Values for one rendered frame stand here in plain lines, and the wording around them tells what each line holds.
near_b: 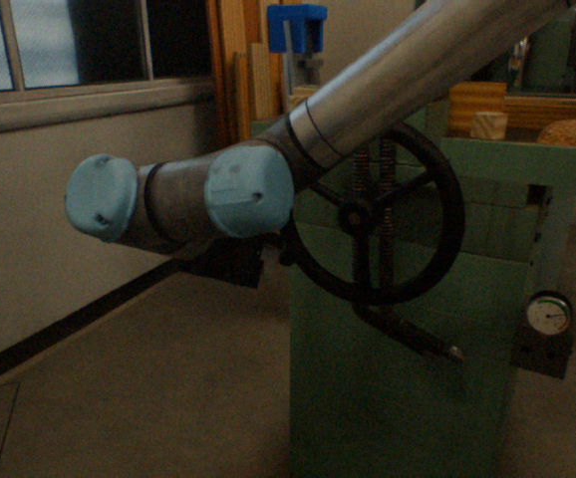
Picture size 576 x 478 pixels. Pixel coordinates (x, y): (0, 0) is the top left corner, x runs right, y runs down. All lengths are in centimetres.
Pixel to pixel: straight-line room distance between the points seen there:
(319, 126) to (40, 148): 146
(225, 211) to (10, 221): 146
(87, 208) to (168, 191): 7
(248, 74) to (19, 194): 108
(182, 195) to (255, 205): 7
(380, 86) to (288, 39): 134
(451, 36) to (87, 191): 33
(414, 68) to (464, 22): 5
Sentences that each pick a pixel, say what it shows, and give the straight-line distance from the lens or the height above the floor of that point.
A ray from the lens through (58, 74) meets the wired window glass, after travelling 202.
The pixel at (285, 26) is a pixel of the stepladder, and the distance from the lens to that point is 181.
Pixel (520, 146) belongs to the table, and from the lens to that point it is 85.
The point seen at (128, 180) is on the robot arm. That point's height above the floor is 93.
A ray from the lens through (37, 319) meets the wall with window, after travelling 199.
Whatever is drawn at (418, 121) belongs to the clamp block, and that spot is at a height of 94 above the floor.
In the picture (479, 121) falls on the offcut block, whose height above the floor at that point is 93.
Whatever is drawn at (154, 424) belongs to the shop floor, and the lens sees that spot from 163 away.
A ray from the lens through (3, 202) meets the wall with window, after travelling 181.
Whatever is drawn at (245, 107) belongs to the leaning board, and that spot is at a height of 78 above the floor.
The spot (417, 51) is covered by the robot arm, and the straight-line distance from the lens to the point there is 47.
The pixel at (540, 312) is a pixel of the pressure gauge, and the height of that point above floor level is 66.
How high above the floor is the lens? 104
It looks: 21 degrees down
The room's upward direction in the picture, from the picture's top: straight up
